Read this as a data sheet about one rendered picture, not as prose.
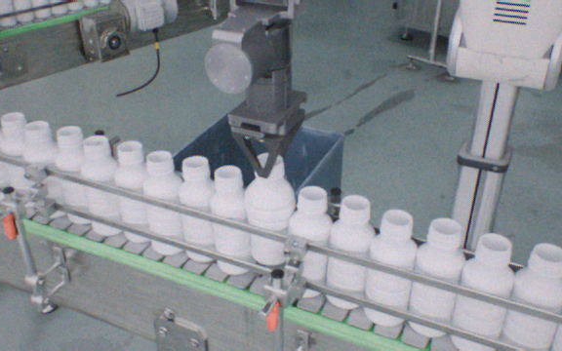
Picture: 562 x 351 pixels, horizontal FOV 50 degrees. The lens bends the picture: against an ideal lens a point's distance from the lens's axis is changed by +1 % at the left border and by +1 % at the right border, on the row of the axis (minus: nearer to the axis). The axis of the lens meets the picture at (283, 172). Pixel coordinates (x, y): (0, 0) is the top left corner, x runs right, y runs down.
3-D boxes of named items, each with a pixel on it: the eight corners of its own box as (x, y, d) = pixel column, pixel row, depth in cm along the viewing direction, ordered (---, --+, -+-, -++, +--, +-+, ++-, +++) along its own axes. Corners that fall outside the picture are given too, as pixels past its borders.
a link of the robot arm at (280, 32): (300, 9, 71) (257, 3, 73) (274, 26, 65) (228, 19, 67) (299, 64, 74) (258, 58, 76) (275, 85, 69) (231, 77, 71)
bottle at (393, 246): (359, 298, 86) (369, 204, 77) (401, 297, 86) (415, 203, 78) (367, 330, 81) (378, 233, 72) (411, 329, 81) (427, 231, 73)
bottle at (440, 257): (460, 334, 80) (481, 237, 72) (419, 344, 79) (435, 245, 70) (437, 304, 85) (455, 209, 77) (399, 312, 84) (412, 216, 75)
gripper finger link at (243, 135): (232, 179, 78) (228, 115, 74) (257, 155, 84) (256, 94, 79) (279, 191, 76) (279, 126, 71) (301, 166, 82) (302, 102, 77)
